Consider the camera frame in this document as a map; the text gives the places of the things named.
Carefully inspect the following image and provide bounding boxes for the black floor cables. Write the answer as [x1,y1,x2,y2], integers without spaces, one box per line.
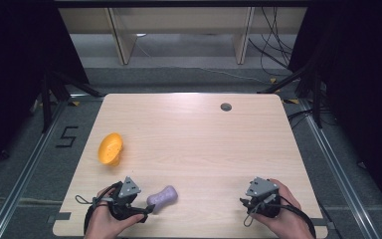
[286,108,333,130]

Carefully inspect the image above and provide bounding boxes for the person's right hand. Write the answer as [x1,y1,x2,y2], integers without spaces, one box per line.
[249,178,313,239]

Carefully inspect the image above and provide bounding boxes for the black metal stand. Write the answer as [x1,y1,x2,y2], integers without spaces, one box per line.
[258,56,326,129]
[40,70,104,134]

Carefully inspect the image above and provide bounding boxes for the left gripper thin cable loop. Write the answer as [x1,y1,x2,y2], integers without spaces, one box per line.
[75,194,113,207]

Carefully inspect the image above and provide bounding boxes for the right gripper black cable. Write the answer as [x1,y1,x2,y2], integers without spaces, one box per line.
[266,202,316,239]

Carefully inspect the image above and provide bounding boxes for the purple peanut-shaped foam toy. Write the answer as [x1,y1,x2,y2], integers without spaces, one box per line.
[146,184,179,213]

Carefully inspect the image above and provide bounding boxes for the black tape digit mark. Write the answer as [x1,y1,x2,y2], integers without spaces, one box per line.
[55,125,80,149]

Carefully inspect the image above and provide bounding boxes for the right gripper thin cable loop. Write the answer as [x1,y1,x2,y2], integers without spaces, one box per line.
[243,200,267,228]

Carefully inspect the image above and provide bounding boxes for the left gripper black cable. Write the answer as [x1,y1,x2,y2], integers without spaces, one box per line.
[83,181,123,235]

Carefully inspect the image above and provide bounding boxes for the person's left hand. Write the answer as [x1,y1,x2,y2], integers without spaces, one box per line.
[85,186,145,239]

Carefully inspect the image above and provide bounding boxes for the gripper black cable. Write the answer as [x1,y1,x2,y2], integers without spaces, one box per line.
[266,202,316,239]
[83,181,123,235]

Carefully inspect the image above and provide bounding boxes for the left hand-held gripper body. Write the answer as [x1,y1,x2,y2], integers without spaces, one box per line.
[108,175,147,221]

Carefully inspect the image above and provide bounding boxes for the orange plastic strainer cup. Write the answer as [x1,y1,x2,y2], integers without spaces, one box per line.
[97,132,124,167]

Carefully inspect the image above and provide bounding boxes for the gripper thin cable loop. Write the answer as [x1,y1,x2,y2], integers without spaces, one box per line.
[75,194,113,207]
[243,200,267,228]

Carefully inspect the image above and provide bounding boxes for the black hanging cables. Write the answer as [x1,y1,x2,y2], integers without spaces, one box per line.
[248,7,295,78]

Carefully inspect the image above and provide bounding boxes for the metal floor rail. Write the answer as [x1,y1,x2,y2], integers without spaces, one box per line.
[297,99,380,239]
[0,96,104,239]

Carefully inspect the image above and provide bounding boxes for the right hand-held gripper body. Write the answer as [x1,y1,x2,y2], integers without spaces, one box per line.
[244,176,283,219]

